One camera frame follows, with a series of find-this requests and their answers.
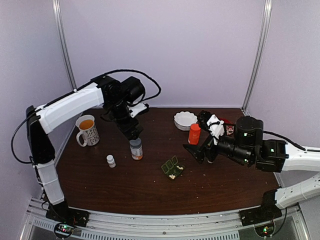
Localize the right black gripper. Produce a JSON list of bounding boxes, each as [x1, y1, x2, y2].
[[182, 134, 254, 166]]

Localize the aluminium frame post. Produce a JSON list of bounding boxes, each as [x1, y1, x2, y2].
[[241, 0, 273, 116], [52, 0, 77, 92]]

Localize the paper cup with orange contents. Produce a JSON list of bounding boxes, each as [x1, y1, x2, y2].
[[75, 114, 100, 147]]

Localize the orange pill bottle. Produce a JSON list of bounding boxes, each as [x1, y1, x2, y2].
[[188, 123, 201, 145]]

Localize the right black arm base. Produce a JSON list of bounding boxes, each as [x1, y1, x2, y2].
[[239, 189, 283, 239]]

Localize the white fluted ceramic bowl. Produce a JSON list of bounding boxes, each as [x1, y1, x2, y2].
[[173, 111, 198, 131]]

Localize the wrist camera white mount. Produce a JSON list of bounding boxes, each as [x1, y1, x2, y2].
[[128, 102, 149, 118], [197, 110, 225, 140]]

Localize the right aluminium frame post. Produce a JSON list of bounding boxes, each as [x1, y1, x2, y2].
[[241, 0, 273, 116]]

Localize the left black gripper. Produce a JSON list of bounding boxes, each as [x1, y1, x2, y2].
[[108, 98, 144, 140]]

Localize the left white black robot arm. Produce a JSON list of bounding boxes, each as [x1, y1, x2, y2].
[[26, 74, 149, 222]]

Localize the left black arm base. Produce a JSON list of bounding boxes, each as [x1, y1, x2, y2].
[[45, 200, 90, 240]]

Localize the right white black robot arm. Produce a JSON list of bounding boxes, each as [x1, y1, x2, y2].
[[183, 114, 320, 221]]

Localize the red floral plate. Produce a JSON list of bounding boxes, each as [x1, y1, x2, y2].
[[220, 118, 235, 136]]

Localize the left aluminium frame post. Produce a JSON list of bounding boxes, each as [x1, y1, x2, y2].
[[52, 0, 77, 92]]

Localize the small white pill bottle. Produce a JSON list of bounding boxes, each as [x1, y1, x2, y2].
[[106, 154, 116, 168]]

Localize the grey lid pill bottle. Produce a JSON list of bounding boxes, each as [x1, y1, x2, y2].
[[129, 138, 143, 161]]

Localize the front aluminium rail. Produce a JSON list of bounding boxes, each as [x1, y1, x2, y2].
[[18, 198, 311, 240]]

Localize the green weekly pill organizer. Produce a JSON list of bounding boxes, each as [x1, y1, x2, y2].
[[161, 155, 185, 181]]

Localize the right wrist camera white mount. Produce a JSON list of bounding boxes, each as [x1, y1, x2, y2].
[[197, 110, 225, 140]]

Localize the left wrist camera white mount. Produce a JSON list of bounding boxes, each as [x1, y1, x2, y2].
[[128, 102, 149, 118]]

